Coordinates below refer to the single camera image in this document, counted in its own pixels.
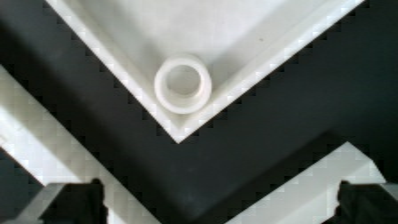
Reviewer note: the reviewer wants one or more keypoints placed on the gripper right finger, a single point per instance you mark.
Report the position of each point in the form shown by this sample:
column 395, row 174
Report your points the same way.
column 367, row 204

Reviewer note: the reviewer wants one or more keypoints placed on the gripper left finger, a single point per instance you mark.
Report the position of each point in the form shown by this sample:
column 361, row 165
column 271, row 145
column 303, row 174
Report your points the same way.
column 66, row 204

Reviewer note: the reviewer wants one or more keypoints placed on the white square tabletop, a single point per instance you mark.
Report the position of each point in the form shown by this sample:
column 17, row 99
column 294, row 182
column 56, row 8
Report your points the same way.
column 191, row 49

